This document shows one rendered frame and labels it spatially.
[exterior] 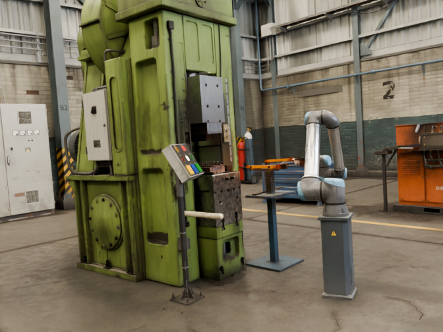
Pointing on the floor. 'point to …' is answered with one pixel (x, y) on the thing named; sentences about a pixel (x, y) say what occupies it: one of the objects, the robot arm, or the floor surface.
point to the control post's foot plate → (186, 298)
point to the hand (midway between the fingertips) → (293, 158)
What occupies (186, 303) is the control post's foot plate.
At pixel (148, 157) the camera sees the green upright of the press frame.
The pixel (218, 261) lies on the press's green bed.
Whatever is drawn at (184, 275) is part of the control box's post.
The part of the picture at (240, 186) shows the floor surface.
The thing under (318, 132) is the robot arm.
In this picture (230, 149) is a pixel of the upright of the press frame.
